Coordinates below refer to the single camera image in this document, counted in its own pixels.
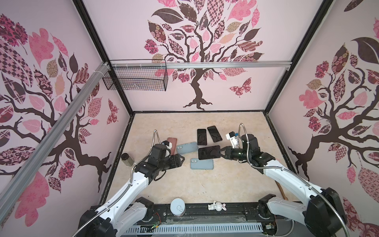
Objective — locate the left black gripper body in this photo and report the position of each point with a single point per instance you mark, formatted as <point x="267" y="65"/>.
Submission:
<point x="173" y="162"/>

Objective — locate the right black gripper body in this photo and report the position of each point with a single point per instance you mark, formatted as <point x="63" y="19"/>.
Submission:
<point x="233" y="154"/>

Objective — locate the black phone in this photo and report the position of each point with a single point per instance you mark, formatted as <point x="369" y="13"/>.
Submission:
<point x="207" y="153"/>
<point x="201" y="137"/>
<point x="215" y="135"/>

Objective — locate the light blue phone case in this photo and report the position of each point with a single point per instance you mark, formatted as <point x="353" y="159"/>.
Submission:
<point x="196" y="164"/>
<point x="187" y="148"/>

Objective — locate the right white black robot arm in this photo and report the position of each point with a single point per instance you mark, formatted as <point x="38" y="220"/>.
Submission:
<point x="319" y="209"/>

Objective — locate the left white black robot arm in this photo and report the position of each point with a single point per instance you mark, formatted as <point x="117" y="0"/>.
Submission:
<point x="126" y="208"/>

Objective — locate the pink phone case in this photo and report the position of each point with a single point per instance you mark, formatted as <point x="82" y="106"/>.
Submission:
<point x="173" y="142"/>

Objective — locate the dark cylindrical jar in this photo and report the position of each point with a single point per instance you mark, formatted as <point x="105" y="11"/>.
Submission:
<point x="127" y="160"/>

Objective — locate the white round can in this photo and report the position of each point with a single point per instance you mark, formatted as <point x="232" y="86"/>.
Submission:
<point x="178" y="207"/>

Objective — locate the white rabbit figurine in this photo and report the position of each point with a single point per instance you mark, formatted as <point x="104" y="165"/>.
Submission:
<point x="217" y="206"/>

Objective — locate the brown wooden stick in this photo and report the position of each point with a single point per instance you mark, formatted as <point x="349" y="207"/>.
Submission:
<point x="281" y="191"/>

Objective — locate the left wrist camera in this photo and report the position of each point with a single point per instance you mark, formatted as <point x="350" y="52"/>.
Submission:
<point x="168" y="144"/>

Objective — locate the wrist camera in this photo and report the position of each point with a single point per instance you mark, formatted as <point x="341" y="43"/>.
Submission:
<point x="233" y="138"/>
<point x="168" y="144"/>

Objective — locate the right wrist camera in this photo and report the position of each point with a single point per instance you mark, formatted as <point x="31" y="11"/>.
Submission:
<point x="233" y="138"/>

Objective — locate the white slotted cable duct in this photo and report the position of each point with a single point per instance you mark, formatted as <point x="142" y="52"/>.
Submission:
<point x="186" y="229"/>

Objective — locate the black wire basket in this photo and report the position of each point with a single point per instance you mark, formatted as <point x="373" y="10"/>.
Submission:
<point x="137" y="74"/>

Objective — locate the back aluminium rail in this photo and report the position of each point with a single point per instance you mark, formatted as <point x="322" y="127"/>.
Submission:
<point x="202" y="65"/>

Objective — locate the aluminium rail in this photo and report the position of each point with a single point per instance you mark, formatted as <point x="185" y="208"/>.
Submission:
<point x="202" y="65"/>
<point x="23" y="177"/>

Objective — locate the left aluminium rail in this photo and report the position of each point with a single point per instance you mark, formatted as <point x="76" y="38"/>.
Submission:
<point x="23" y="177"/>

